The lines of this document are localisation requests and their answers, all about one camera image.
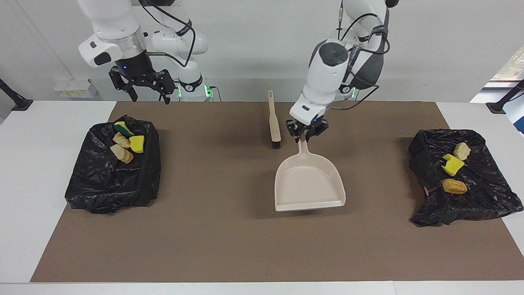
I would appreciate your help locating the small yellow green sponge wedge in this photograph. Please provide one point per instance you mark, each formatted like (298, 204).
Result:
(123, 129)

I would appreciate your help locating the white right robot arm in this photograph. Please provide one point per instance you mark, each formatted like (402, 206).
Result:
(112, 24)

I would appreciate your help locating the brown bun piece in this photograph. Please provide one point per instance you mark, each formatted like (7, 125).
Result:
(454, 186)

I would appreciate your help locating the brown table mat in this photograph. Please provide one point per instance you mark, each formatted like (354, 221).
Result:
(262, 254)

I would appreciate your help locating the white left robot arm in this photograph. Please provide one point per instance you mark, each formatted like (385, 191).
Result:
(327, 78)

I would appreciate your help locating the bright window with frame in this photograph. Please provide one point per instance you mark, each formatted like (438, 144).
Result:
(509, 69)

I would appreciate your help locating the pale toast piece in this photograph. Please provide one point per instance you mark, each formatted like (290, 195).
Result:
(121, 140)

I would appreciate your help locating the notched green yellow sponge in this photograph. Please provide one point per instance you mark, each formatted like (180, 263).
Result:
(453, 166)

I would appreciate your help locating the plain yellow sponge piece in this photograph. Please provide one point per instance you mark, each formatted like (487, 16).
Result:
(137, 144)

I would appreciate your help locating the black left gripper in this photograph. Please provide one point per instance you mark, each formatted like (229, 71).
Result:
(309, 126)

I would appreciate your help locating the pale yellow bread piece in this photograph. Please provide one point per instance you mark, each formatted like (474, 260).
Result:
(462, 151)

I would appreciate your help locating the beige plastic dustpan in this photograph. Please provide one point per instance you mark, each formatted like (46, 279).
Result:
(309, 184)

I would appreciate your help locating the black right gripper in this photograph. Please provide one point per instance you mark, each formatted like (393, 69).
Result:
(135, 69)

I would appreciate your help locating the black plastic trash bag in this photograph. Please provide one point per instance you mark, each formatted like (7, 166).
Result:
(114, 184)
(483, 200)

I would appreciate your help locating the beige brush with black bristles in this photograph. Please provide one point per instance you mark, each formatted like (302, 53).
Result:
(274, 123)

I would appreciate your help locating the white wall socket box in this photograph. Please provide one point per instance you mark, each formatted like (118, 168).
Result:
(73, 88)

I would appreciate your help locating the striped orange bread piece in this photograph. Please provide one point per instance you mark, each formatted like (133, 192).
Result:
(122, 154)

